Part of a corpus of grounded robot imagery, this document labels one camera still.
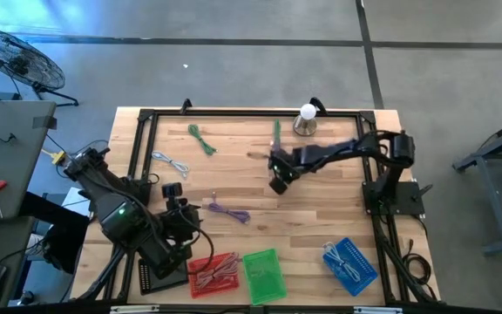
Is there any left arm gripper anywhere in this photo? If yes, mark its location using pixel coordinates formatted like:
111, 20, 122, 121
159, 182, 202, 245

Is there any purple USB cable bundle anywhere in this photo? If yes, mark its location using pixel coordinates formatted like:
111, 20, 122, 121
207, 189, 252, 225

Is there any white USB cable bundle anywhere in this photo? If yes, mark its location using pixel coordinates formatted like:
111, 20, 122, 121
152, 151, 190, 179
322, 241, 362, 283

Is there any white bulb lamp metal base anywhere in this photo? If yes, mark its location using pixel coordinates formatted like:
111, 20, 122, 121
293, 103, 319, 137

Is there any black plastic basket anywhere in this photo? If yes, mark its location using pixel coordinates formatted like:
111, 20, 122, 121
137, 259, 190, 297

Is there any red plastic basket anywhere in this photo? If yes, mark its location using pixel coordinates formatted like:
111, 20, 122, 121
187, 251, 241, 300

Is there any green plastic basket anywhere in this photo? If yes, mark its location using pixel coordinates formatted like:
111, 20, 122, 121
241, 247, 288, 306

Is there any blue plastic basket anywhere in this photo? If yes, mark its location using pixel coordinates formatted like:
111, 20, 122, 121
322, 236, 379, 297

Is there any gray tape piece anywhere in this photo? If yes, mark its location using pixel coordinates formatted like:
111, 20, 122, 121
31, 115, 58, 131

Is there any light gray side table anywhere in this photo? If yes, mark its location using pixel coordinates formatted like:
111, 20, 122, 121
0, 99, 58, 222

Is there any black floor fan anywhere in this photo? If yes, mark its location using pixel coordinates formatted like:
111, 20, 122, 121
0, 27, 80, 108

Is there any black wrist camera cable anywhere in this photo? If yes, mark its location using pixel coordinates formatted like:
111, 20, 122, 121
180, 211, 215, 276

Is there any black aluminium table frame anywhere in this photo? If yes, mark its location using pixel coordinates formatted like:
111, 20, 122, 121
74, 107, 443, 306

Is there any silver metal bracket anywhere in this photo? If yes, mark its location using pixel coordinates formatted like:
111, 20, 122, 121
110, 304, 160, 314
353, 306, 404, 314

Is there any yellow cable connector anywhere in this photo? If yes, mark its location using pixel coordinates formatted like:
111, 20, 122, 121
41, 147, 67, 166

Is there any black coiled cable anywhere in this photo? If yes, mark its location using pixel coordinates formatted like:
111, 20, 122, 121
401, 237, 433, 289

